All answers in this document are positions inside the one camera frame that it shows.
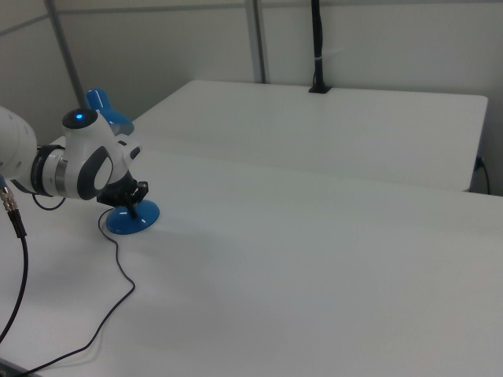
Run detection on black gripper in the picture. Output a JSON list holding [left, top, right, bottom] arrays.
[[97, 174, 150, 220]]

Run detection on blue desk lamp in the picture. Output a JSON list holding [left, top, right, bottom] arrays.
[[85, 89, 161, 236]]

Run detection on thin black lamp cord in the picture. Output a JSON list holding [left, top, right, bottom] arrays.
[[21, 207, 137, 376]]

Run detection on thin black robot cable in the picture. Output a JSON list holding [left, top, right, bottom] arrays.
[[31, 193, 67, 210]]

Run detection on thick black cable with connector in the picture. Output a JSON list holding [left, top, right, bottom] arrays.
[[0, 174, 30, 345]]

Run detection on slanted grey metal post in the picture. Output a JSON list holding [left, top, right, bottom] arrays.
[[42, 0, 90, 113]]

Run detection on grey metal partition post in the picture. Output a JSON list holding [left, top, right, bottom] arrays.
[[247, 0, 273, 84]]

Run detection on black clamped camera pole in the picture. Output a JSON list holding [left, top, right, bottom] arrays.
[[308, 0, 332, 94]]

